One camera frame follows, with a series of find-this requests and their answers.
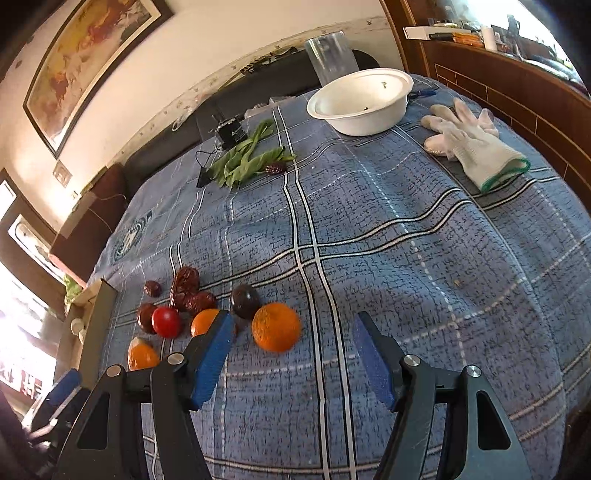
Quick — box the large orange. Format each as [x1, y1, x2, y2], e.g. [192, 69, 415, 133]
[250, 302, 301, 353]

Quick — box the small dark date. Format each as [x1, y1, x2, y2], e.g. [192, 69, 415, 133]
[143, 280, 162, 298]

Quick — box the cardboard tray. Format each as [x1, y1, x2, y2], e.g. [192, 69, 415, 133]
[66, 278, 118, 388]

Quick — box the blue plaid tablecloth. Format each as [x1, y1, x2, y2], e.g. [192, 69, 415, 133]
[93, 97, 590, 479]

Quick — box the large red date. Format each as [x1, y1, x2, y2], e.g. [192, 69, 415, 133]
[169, 266, 199, 311]

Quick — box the white bowl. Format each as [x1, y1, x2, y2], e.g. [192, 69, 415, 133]
[307, 68, 414, 137]

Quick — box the small dried date near greens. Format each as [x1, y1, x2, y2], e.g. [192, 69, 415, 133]
[264, 161, 287, 175]

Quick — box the small black device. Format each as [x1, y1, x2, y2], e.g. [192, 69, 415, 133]
[212, 117, 247, 150]

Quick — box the black charger block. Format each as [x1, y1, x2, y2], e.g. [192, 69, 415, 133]
[197, 167, 211, 188]

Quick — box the black sofa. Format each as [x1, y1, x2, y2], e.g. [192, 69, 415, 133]
[124, 48, 382, 186]

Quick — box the brown armchair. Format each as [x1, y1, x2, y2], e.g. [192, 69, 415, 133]
[49, 163, 128, 288]

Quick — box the small orange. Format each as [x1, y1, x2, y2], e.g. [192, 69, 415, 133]
[190, 308, 219, 337]

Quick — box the framed painting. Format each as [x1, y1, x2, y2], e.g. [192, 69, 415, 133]
[23, 0, 172, 158]

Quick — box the clear glass jar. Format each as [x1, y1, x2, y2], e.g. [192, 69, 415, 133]
[304, 31, 359, 86]

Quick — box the wooden sideboard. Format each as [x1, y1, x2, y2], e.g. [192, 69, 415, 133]
[382, 0, 590, 206]

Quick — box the white work glove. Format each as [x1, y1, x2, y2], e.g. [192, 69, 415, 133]
[420, 98, 531, 193]

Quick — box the red tomato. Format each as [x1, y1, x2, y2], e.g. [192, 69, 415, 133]
[151, 306, 183, 339]

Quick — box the green leafy vegetable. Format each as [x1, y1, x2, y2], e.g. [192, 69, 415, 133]
[207, 119, 296, 188]

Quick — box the dark plum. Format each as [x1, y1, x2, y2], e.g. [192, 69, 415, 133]
[230, 284, 262, 321]

